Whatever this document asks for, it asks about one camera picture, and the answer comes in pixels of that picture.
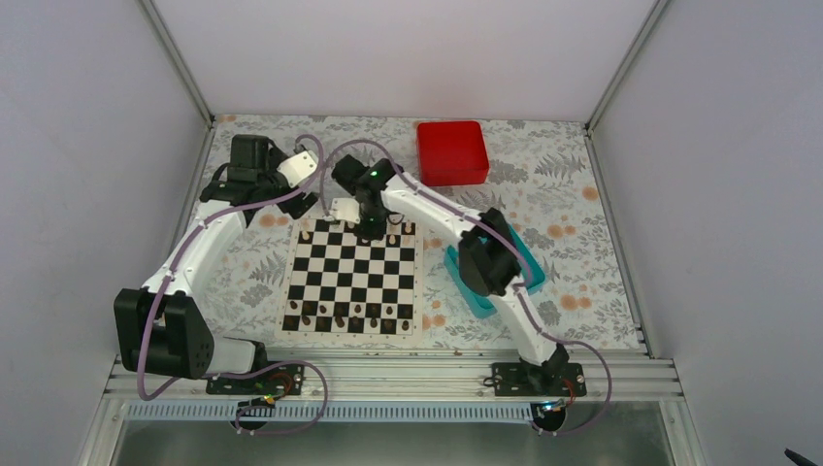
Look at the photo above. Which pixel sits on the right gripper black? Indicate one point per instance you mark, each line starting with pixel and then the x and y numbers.
pixel 376 233

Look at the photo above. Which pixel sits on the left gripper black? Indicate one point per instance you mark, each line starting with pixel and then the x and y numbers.
pixel 295 212

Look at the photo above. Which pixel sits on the teal tray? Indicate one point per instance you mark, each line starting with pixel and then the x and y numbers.
pixel 481 307

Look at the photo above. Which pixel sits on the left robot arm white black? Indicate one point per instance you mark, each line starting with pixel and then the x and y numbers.
pixel 160 326

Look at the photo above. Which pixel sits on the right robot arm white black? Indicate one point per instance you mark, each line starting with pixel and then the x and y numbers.
pixel 488 261

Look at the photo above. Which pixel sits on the dark chess pieces row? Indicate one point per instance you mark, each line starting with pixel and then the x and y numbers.
pixel 339 318

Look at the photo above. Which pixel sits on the black white chessboard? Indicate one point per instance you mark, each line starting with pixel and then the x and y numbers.
pixel 340 267

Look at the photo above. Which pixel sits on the red square box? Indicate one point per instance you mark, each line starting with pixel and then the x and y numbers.
pixel 451 153

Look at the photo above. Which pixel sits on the floral patterned mat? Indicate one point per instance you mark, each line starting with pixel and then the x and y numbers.
pixel 540 177

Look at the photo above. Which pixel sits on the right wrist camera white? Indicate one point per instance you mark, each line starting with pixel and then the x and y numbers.
pixel 345 209

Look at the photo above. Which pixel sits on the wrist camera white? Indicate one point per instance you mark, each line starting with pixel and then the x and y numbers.
pixel 345 209
pixel 299 167

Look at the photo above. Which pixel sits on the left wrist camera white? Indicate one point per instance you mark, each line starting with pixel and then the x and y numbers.
pixel 299 167

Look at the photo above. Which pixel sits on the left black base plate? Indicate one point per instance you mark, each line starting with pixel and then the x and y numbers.
pixel 282 381

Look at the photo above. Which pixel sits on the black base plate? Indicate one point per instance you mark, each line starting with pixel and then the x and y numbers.
pixel 516 380
pixel 282 381

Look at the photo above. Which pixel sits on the aluminium rail frame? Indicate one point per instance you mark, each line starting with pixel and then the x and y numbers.
pixel 457 375

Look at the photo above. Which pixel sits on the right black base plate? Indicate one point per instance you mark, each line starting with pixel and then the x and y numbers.
pixel 516 380

